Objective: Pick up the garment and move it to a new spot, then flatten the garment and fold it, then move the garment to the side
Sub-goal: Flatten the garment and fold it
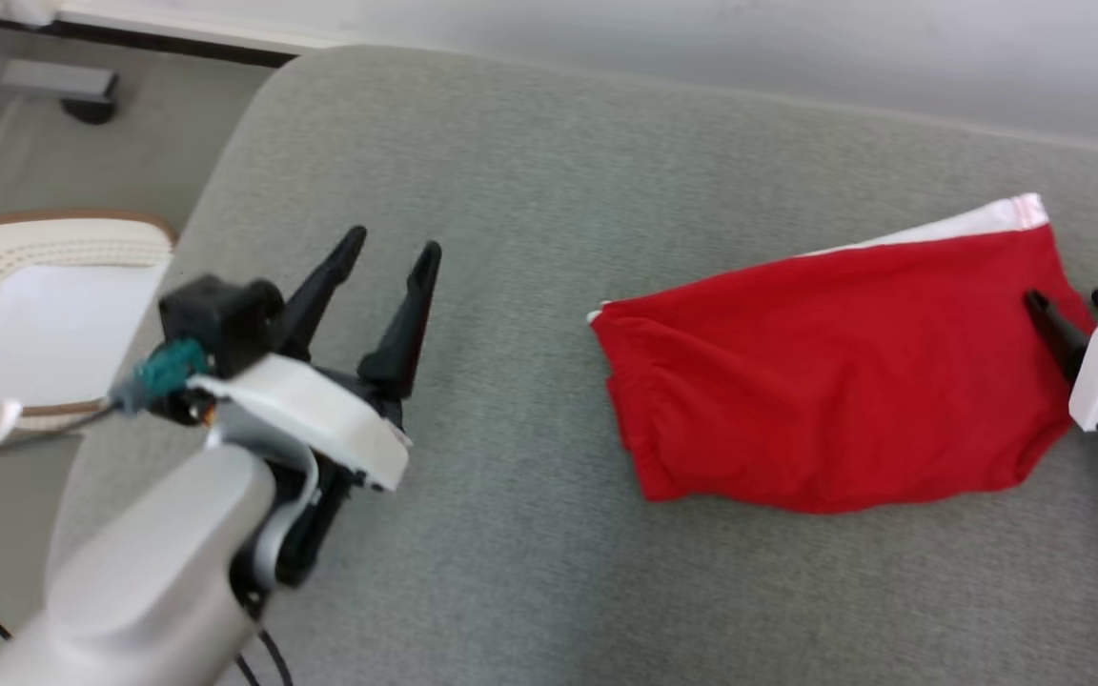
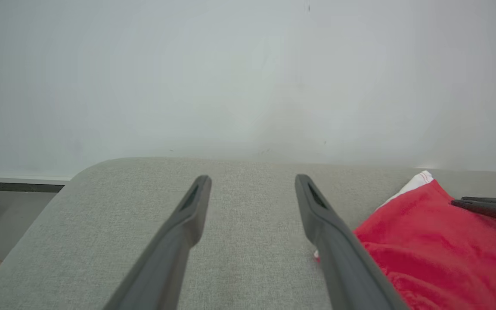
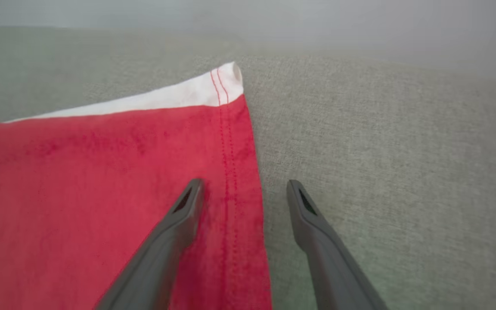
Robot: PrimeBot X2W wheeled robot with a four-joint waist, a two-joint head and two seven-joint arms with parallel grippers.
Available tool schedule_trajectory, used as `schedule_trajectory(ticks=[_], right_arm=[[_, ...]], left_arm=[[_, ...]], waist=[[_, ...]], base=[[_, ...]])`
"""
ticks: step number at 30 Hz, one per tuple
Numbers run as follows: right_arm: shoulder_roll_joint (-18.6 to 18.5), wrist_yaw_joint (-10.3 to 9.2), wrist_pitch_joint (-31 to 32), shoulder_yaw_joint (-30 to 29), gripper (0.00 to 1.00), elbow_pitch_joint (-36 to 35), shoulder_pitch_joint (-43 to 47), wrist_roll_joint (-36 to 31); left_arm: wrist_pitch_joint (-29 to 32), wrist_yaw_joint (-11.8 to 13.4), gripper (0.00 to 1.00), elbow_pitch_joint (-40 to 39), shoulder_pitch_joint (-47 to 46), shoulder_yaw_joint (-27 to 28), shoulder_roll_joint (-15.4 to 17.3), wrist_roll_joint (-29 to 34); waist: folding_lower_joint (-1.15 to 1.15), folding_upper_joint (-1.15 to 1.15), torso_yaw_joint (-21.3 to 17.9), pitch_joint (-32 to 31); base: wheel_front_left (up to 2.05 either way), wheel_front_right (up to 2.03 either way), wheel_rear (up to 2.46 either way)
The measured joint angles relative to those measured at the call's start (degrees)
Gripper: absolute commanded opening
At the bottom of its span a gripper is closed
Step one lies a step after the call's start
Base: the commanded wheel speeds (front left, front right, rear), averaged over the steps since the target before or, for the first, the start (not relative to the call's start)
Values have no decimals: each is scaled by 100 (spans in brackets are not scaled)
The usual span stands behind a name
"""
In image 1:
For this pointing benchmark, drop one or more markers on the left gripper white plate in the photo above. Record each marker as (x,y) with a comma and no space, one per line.
(320,414)

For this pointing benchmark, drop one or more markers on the red Bulls shorts white hems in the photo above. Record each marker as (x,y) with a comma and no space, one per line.
(835,381)

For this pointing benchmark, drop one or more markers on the white laundry basket brown rim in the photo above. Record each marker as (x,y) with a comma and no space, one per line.
(44,324)

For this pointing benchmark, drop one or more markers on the dark baseboard strip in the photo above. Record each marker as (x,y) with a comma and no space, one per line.
(149,40)

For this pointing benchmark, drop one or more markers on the grey metal stand base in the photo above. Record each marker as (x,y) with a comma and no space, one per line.
(44,81)

